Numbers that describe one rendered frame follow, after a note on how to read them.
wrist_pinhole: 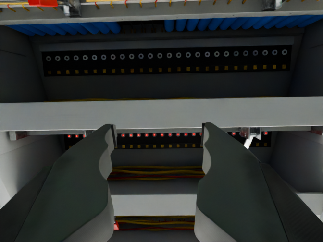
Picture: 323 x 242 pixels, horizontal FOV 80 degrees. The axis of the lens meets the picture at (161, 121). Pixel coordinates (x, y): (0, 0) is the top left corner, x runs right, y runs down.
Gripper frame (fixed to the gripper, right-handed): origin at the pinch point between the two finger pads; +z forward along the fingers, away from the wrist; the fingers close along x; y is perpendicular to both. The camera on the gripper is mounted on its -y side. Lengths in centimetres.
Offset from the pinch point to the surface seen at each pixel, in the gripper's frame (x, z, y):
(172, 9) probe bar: 1.6, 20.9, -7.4
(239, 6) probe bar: 11.1, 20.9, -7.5
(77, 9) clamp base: -11.0, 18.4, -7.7
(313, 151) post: 30.6, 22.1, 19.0
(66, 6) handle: -12.0, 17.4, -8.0
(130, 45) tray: -7.1, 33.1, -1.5
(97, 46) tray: -14.0, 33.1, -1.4
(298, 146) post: 30.6, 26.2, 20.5
